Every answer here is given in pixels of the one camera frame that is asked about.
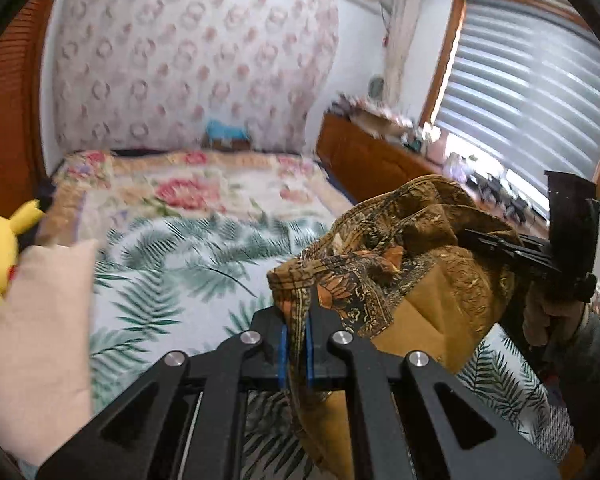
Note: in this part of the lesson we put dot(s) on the dark small box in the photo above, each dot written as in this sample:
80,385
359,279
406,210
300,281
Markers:
227,144

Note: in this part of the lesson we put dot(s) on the blue cloth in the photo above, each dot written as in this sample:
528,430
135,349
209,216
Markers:
227,130

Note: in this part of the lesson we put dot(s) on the black gadget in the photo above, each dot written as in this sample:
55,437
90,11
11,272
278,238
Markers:
486,185
515,205

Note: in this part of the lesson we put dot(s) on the wooden sideboard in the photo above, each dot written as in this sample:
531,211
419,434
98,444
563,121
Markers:
370,160

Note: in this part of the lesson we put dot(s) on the grey window blind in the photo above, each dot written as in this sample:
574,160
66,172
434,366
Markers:
520,85

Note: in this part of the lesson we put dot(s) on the person's right hand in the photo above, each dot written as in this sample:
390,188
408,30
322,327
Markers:
542,310

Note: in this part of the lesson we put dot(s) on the floral blanket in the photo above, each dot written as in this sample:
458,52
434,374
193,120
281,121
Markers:
180,192

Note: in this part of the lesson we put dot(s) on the golden patterned shirt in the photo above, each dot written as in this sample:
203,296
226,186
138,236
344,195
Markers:
430,310

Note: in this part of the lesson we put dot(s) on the floral cloth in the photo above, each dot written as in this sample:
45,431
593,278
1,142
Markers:
395,119

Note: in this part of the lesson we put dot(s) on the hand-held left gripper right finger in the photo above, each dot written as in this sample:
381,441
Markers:
310,357

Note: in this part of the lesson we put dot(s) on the pink bottle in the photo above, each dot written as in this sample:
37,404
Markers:
441,147

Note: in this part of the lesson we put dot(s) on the bundled cream curtain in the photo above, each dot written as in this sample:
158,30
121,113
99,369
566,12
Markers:
402,35

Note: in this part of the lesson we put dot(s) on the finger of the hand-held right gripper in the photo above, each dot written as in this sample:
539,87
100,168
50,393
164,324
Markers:
510,250

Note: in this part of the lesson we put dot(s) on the wooden louvred wardrobe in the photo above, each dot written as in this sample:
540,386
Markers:
10,110

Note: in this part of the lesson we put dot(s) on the cardboard box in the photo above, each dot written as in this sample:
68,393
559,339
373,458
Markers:
377,125

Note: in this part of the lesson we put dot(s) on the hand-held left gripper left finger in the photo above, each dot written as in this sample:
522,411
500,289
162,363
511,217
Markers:
282,360

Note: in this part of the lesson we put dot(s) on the circle patterned wall curtain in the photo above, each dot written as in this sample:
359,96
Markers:
180,60

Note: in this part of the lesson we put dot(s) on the leaf print bed sheet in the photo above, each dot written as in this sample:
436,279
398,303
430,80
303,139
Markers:
180,280

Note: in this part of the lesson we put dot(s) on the small round fan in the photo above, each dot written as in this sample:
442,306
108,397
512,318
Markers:
376,87

